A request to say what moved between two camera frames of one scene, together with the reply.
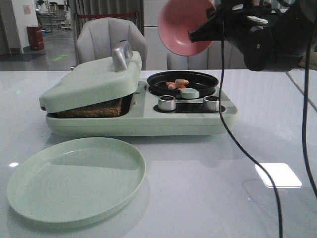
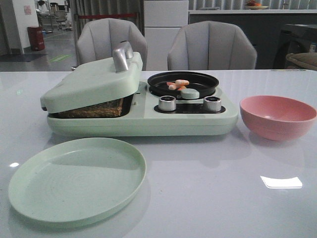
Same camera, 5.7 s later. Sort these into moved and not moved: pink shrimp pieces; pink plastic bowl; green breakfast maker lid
Moved: pink plastic bowl
Not moved: pink shrimp pieces; green breakfast maker lid
